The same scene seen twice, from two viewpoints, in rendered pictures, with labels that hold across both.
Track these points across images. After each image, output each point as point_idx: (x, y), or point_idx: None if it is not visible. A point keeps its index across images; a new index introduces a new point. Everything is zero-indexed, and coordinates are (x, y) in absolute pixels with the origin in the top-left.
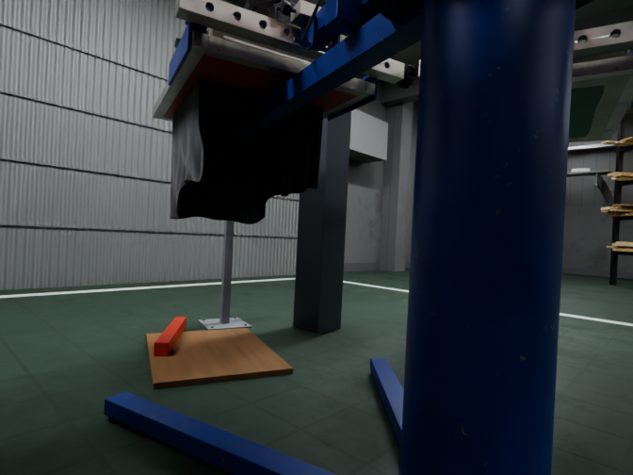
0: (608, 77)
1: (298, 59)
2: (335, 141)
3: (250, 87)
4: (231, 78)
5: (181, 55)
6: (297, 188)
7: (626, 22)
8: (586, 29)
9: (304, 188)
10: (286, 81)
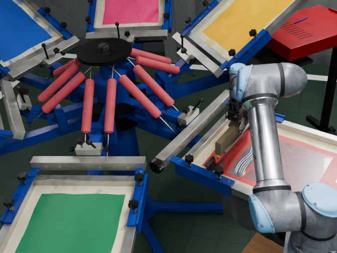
0: (44, 185)
1: None
2: None
3: (244, 141)
4: (245, 132)
5: None
6: (249, 227)
7: (44, 156)
8: (60, 156)
9: (238, 223)
10: None
